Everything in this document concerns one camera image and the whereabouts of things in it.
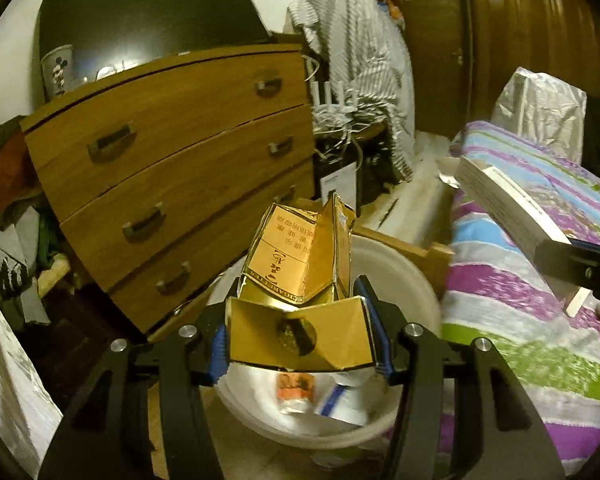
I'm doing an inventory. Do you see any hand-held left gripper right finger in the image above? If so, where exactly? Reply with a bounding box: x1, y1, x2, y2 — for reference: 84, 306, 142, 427
354, 276, 566, 480

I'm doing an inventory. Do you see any dark wooden wardrobe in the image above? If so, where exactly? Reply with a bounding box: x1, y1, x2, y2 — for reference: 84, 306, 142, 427
380, 0, 600, 171

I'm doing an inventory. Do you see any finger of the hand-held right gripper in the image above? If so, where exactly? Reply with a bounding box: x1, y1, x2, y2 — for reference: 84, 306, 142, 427
534, 239, 600, 302

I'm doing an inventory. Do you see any striped floral bedsheet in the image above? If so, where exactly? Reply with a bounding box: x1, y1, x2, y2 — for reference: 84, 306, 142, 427
439, 120, 600, 463

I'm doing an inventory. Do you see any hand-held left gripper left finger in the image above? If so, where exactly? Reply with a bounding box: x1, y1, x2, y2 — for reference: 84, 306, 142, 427
38, 305, 231, 480

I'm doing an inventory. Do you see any red and gold carton box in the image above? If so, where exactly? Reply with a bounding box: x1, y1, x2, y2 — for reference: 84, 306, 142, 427
226, 191, 377, 374

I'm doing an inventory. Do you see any pile of clothes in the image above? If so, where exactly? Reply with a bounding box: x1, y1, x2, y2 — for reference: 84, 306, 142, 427
0, 115, 73, 323

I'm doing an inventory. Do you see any white plastic bucket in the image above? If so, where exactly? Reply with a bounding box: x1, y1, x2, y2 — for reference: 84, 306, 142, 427
215, 232, 443, 451

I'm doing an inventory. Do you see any white router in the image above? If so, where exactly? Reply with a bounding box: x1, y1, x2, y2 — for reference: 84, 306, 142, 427
310, 80, 361, 117

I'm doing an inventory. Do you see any dark wooden side table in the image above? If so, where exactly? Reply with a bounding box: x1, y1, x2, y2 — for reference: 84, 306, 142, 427
324, 119, 383, 148

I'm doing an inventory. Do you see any blue and white packet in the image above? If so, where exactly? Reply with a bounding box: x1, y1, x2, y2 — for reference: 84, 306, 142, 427
314, 372, 375, 428

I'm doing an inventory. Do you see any white carton box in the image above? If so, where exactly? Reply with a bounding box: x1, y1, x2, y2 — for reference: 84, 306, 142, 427
454, 156, 594, 318

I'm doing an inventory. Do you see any wooden dresser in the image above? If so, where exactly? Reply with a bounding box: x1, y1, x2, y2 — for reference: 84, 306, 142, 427
20, 42, 315, 336

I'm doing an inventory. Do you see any grey striped shirt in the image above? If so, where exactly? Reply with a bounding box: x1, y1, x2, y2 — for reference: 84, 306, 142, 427
287, 0, 415, 181

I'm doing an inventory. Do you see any white plastic cover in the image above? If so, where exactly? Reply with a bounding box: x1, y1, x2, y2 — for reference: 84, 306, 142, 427
490, 66, 589, 167

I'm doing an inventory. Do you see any tangle of white cables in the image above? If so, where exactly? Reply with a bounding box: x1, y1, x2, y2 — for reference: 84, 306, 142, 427
312, 110, 375, 161

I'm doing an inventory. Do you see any cartoon print cup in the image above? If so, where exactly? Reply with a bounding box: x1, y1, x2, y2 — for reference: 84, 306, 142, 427
40, 44, 75, 99

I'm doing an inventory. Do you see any black television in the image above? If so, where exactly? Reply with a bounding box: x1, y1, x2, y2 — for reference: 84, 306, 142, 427
37, 0, 273, 106

